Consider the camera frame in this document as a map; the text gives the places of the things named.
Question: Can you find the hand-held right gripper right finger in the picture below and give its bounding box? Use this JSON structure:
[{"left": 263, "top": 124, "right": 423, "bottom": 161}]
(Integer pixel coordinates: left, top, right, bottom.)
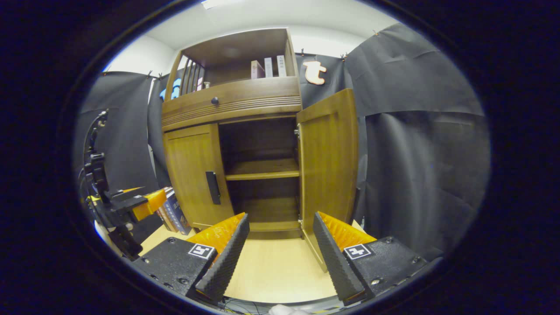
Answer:
[{"left": 313, "top": 211, "right": 431, "bottom": 305}]

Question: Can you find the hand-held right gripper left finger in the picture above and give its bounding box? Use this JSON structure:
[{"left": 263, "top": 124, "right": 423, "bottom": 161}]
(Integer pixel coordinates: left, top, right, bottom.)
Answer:
[{"left": 131, "top": 212, "right": 251, "bottom": 305}]

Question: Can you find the wooden shoe cabinet door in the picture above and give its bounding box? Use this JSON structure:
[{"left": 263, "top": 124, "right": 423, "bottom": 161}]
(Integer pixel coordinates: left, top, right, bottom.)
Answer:
[
  {"left": 297, "top": 88, "right": 359, "bottom": 273},
  {"left": 163, "top": 123, "right": 235, "bottom": 230}
]

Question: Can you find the wooden double-door shoe cabinet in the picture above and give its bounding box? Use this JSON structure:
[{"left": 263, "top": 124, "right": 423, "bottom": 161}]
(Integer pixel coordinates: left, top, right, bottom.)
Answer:
[{"left": 161, "top": 28, "right": 303, "bottom": 240}]

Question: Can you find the wooden cabinet drawer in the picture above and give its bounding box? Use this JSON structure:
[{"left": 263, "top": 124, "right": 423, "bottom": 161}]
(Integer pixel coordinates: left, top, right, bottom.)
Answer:
[{"left": 162, "top": 77, "right": 302, "bottom": 130}]

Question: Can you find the orange-brown book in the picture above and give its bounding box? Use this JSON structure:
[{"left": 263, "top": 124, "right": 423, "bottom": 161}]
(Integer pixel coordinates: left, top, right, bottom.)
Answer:
[{"left": 156, "top": 205, "right": 176, "bottom": 233}]

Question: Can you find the blue book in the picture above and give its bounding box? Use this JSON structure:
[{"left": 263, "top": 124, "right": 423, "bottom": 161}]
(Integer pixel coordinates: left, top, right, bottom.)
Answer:
[{"left": 164, "top": 188, "right": 193, "bottom": 236}]

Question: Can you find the wooden inner shelf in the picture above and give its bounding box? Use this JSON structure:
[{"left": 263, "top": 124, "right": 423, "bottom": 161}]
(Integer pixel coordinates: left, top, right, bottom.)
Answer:
[{"left": 225, "top": 158, "right": 301, "bottom": 181}]

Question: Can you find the black backdrop cloth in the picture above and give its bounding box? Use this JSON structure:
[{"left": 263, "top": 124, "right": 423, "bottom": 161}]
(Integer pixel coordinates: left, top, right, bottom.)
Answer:
[{"left": 72, "top": 22, "right": 490, "bottom": 263}]

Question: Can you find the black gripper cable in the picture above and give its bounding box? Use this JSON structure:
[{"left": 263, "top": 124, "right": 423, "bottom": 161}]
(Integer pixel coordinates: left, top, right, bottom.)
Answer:
[{"left": 83, "top": 109, "right": 109, "bottom": 154}]

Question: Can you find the black door handle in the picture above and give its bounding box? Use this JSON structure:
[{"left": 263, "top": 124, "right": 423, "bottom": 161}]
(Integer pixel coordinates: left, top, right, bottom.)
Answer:
[{"left": 206, "top": 171, "right": 221, "bottom": 205}]

